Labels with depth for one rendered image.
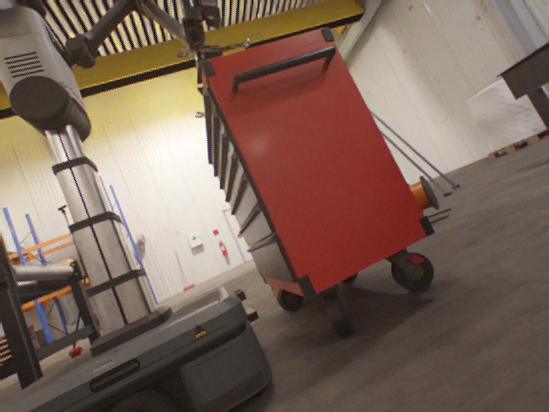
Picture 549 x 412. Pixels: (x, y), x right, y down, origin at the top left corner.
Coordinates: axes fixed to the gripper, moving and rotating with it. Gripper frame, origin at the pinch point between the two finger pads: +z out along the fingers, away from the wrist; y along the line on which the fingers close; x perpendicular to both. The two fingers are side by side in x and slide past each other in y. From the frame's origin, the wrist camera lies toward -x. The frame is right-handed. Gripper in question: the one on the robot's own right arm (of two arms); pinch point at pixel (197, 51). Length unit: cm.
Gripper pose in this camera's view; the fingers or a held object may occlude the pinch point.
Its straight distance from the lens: 118.9
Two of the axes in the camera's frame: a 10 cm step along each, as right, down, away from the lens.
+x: -9.8, 2.0, -1.0
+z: 2.1, 9.7, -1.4
